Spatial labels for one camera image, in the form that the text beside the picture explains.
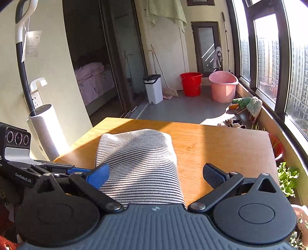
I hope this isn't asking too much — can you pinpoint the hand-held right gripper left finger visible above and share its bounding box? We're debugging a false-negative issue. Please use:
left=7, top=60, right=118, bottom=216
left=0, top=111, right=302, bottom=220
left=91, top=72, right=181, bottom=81
left=32, top=163, right=124, bottom=213

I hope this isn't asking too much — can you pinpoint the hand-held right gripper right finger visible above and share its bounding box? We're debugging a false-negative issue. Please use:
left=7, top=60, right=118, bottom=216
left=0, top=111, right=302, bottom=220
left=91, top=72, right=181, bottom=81
left=188, top=163, right=281, bottom=213

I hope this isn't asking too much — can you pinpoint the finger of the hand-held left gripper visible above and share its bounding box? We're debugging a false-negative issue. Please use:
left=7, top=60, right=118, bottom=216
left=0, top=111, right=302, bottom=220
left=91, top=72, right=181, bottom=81
left=42, top=166, right=92, bottom=179
left=35, top=159, right=75, bottom=169

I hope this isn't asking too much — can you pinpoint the black white striped garment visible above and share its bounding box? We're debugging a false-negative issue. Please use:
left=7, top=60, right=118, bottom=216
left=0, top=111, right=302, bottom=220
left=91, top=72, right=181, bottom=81
left=94, top=129, right=187, bottom=209

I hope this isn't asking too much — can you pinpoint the white upright vacuum cleaner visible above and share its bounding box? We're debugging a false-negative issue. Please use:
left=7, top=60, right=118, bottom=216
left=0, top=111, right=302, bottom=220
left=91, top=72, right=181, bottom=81
left=15, top=0, right=69, bottom=162

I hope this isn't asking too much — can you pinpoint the patterned slipper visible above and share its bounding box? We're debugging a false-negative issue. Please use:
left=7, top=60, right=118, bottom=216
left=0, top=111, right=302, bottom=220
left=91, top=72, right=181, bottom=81
left=217, top=118, right=247, bottom=130

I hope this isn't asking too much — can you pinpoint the red flower pot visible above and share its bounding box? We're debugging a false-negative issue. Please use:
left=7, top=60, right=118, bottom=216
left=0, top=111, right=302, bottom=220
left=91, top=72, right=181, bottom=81
left=268, top=133, right=284, bottom=161

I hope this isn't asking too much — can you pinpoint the green leafy plant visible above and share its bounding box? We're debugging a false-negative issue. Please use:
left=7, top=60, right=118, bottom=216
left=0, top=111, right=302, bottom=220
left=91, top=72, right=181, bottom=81
left=277, top=162, right=300, bottom=198

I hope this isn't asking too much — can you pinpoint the pink plastic bucket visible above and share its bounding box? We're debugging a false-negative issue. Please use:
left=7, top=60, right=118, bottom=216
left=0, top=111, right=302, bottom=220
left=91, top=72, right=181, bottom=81
left=208, top=70, right=239, bottom=103

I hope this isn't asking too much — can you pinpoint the bed with pink blanket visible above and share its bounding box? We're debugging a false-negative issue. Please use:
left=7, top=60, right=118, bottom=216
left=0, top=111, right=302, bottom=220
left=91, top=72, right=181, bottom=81
left=73, top=62, right=118, bottom=113

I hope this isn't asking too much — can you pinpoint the red plastic bucket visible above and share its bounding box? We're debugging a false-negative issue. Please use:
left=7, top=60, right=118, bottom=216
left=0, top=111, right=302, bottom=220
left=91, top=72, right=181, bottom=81
left=180, top=72, right=203, bottom=97

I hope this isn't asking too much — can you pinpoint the broom with pink head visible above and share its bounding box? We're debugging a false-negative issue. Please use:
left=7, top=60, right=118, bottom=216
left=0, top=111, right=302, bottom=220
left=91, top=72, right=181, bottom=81
left=148, top=44, right=179, bottom=100

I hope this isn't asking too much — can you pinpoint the pink pot with plant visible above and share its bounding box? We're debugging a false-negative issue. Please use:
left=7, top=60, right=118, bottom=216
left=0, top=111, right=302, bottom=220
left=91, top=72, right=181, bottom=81
left=289, top=204, right=308, bottom=250

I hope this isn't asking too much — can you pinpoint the white trash bin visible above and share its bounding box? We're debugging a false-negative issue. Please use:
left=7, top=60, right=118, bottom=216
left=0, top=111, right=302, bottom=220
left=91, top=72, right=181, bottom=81
left=143, top=74, right=164, bottom=104

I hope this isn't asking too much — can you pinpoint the white paper tag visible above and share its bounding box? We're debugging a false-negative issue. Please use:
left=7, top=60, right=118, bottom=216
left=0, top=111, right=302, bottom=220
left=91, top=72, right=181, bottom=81
left=24, top=30, right=42, bottom=58

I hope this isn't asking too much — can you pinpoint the dark sliding glass door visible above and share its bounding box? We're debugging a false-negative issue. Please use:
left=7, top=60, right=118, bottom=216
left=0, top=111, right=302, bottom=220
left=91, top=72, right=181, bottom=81
left=100, top=0, right=148, bottom=119

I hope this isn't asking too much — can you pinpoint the hanging grey rag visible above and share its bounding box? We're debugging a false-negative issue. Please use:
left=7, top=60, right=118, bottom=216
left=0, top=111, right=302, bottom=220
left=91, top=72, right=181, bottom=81
left=212, top=46, right=224, bottom=69

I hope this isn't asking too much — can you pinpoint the mop pole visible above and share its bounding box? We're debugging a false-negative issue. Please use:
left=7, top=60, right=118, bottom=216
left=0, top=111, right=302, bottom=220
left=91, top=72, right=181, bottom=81
left=221, top=12, right=232, bottom=73

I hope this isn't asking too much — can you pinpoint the dark framed interior window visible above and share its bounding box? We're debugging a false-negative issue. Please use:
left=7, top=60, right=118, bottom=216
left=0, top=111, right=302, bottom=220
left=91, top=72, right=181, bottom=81
left=191, top=21, right=222, bottom=78

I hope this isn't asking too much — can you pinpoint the hanging green towel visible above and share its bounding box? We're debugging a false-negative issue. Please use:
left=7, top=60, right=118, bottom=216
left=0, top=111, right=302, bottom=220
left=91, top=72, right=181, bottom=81
left=145, top=0, right=187, bottom=30

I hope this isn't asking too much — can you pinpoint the small dark framed window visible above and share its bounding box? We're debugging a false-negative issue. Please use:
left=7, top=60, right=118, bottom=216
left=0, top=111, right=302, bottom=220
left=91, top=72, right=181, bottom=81
left=186, top=0, right=215, bottom=6

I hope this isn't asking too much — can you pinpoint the white covered wall socket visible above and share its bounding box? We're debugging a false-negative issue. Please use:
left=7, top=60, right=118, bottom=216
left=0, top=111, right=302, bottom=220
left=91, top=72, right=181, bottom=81
left=29, top=77, right=48, bottom=108

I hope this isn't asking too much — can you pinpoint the dark balcony window frame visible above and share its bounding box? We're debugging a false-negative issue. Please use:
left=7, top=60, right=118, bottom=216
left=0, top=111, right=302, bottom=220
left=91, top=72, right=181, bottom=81
left=226, top=0, right=308, bottom=157

